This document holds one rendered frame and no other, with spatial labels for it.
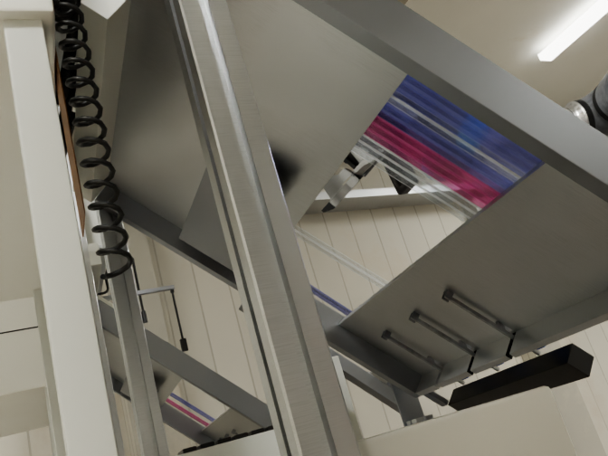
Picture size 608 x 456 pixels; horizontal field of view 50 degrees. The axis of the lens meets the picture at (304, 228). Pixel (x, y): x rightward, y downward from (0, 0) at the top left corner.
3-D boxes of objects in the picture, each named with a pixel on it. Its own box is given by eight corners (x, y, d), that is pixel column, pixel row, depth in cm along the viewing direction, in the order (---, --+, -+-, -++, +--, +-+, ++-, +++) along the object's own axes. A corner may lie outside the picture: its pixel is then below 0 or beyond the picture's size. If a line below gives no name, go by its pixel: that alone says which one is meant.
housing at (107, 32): (110, 214, 119) (152, 161, 126) (137, 38, 77) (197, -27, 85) (71, 191, 119) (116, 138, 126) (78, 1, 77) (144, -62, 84)
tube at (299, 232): (459, 337, 111) (460, 331, 111) (463, 334, 109) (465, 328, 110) (203, 179, 107) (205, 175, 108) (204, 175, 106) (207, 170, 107)
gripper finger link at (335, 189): (304, 194, 123) (337, 157, 123) (327, 215, 123) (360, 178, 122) (303, 194, 120) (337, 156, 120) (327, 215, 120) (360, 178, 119)
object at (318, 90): (249, 291, 122) (261, 270, 124) (411, 75, 65) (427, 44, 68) (95, 198, 120) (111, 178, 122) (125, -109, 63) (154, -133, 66)
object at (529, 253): (419, 381, 125) (424, 366, 127) (712, 250, 69) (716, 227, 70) (336, 330, 124) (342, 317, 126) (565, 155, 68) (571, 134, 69)
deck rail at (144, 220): (415, 398, 126) (425, 371, 129) (420, 396, 124) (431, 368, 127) (94, 204, 121) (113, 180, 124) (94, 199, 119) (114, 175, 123)
